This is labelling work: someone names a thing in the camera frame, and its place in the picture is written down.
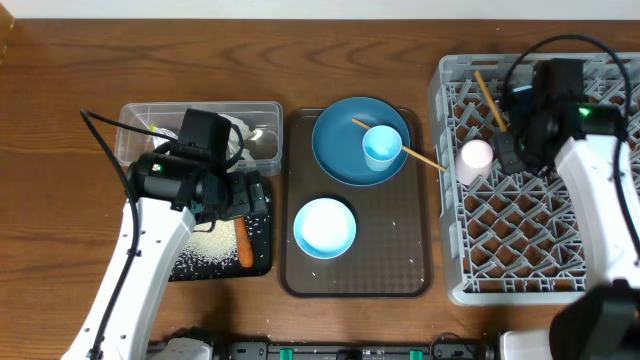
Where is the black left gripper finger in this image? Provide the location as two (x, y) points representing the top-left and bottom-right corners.
(247, 170), (268, 215)
(229, 172), (250, 219)

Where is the pink plastic cup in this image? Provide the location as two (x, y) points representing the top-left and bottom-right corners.
(454, 139), (494, 186)

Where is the pile of white rice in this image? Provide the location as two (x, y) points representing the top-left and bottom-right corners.
(183, 227), (238, 265)

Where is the orange carrot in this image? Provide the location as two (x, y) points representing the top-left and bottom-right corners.
(234, 217), (254, 268)

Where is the light blue bowl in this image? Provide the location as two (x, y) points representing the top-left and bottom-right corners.
(293, 198), (357, 260)

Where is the wooden chopstick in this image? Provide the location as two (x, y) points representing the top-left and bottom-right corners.
(474, 70), (507, 132)

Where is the wooden chopstick diagonal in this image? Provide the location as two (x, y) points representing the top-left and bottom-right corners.
(351, 117), (446, 173)

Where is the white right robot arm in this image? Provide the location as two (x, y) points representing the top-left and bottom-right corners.
(498, 86), (639, 359)

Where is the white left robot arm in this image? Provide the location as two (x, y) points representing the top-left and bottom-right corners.
(64, 152), (267, 359)

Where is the clear plastic waste bin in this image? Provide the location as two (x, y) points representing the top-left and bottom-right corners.
(114, 101), (283, 176)

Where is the black waste tray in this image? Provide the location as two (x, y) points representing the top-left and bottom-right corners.
(169, 184), (272, 282)

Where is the grey dishwasher rack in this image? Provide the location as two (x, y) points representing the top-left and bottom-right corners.
(427, 52), (640, 307)

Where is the crumpled white tissue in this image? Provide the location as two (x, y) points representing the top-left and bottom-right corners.
(219, 113), (256, 161)

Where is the dark blue plate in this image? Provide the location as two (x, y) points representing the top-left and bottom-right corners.
(312, 97), (411, 187)

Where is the light blue plastic cup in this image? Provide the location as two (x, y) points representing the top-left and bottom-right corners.
(362, 125), (403, 172)

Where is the brown serving tray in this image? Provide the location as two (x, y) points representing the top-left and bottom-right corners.
(279, 109), (433, 298)

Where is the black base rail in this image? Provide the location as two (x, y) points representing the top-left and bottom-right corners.
(147, 327), (501, 360)

